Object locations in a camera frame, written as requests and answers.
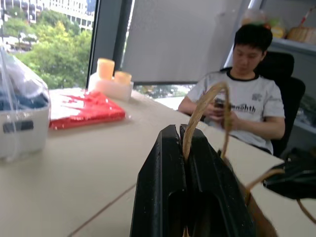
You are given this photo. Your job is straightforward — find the grey shelf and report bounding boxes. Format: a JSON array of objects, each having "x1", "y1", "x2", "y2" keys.
[{"x1": 268, "y1": 37, "x2": 316, "y2": 55}]

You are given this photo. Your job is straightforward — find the white plastic storage bin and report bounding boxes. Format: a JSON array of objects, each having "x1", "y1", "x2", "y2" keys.
[{"x1": 0, "y1": 98, "x2": 51, "y2": 160}]

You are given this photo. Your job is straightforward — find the short orange cup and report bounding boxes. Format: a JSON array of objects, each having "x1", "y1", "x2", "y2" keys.
[{"x1": 114, "y1": 71, "x2": 132, "y2": 86}]

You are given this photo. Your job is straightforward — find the wicker basket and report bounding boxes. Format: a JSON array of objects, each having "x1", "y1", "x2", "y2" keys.
[{"x1": 286, "y1": 25, "x2": 316, "y2": 44}]

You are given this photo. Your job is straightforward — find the black glossy bag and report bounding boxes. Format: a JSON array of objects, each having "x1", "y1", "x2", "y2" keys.
[{"x1": 263, "y1": 147, "x2": 316, "y2": 201}]

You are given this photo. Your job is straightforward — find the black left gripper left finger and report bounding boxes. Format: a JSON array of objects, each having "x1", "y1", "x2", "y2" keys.
[{"x1": 130, "y1": 124, "x2": 188, "y2": 237}]

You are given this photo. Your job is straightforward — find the white plastic tray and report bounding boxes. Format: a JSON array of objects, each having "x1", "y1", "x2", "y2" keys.
[{"x1": 88, "y1": 73, "x2": 135, "y2": 103}]

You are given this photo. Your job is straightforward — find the seated person in white t-shirt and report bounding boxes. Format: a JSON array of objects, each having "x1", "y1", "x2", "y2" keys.
[{"x1": 178, "y1": 24, "x2": 286, "y2": 155}]

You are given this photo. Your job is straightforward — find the blue cloth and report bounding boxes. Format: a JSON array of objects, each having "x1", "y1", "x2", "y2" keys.
[{"x1": 0, "y1": 87, "x2": 49, "y2": 111}]

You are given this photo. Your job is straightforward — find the dark window frame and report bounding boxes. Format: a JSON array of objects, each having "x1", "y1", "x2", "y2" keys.
[{"x1": 85, "y1": 0, "x2": 135, "y2": 90}]

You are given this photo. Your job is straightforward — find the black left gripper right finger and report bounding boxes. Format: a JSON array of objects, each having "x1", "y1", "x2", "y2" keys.
[{"x1": 179, "y1": 124, "x2": 256, "y2": 237}]

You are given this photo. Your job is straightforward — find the grey roller blind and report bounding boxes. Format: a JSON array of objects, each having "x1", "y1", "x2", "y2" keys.
[{"x1": 121, "y1": 0, "x2": 256, "y2": 85}]

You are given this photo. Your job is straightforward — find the red plastic packet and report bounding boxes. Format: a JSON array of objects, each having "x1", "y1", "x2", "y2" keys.
[{"x1": 48, "y1": 89, "x2": 127, "y2": 130}]

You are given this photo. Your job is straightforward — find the white box with clear bag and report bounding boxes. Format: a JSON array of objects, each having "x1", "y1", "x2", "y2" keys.
[{"x1": 0, "y1": 46, "x2": 52, "y2": 162}]

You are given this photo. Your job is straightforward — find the clear bag of fruit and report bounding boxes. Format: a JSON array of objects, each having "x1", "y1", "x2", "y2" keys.
[{"x1": 241, "y1": 8, "x2": 287, "y2": 39}]

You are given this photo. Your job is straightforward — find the black office chair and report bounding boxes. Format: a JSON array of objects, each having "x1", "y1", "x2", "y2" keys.
[{"x1": 221, "y1": 50, "x2": 307, "y2": 158}]

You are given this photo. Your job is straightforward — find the tall orange cup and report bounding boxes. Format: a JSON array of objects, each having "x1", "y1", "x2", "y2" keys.
[{"x1": 96, "y1": 58, "x2": 116, "y2": 81}]

